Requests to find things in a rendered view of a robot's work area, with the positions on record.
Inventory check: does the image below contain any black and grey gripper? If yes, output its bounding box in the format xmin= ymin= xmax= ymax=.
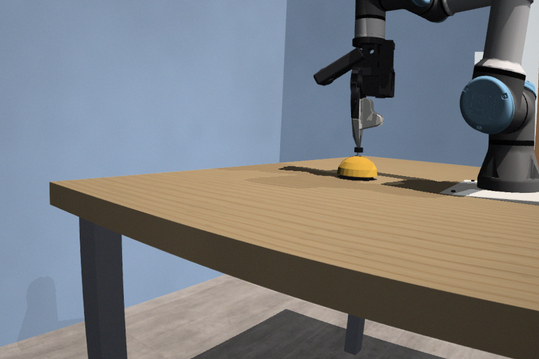
xmin=350 ymin=37 xmax=395 ymax=147

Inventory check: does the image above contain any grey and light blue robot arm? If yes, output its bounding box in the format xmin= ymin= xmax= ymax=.
xmin=314 ymin=0 xmax=539 ymax=193

